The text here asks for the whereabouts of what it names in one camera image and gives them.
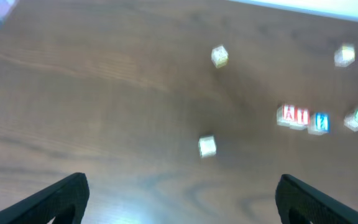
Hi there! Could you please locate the blue number 2 block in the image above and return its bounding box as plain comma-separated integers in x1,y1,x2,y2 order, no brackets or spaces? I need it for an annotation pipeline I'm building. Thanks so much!
308,113,330,135

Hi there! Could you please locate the red letter A block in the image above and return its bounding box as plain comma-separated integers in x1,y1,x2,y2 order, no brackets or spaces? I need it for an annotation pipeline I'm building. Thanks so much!
276,104,296,126

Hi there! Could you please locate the wooden block with dragonfly drawing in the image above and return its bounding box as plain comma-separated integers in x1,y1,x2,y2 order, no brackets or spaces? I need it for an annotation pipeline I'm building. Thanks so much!
211,45,228,68

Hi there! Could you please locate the yellow-topped wooden block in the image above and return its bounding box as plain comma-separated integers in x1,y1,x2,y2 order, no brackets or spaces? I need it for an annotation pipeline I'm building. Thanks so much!
334,44,356,67

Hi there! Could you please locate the red letter I block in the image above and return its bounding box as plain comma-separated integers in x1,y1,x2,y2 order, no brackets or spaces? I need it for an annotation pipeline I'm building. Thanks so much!
290,108,310,130

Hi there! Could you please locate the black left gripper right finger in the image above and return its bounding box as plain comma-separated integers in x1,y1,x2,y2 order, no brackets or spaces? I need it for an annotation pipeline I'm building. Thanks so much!
275,174,358,224

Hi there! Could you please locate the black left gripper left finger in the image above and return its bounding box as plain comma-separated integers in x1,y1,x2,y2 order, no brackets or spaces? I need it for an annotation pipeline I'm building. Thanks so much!
0,172,90,224

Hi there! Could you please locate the plain wooden number 5 block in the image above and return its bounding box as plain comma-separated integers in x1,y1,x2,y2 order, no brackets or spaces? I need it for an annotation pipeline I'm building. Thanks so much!
198,135,216,158

